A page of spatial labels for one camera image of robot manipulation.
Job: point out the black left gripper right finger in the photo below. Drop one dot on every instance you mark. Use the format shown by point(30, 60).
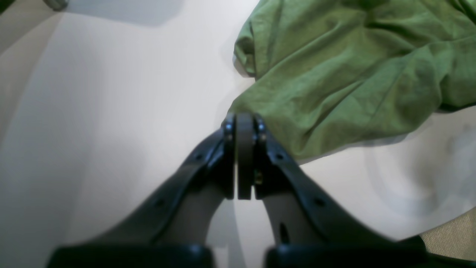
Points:
point(312, 230)

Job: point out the green t-shirt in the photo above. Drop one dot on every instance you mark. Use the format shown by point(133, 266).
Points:
point(329, 73)

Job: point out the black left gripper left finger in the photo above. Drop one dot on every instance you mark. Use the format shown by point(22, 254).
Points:
point(169, 229)

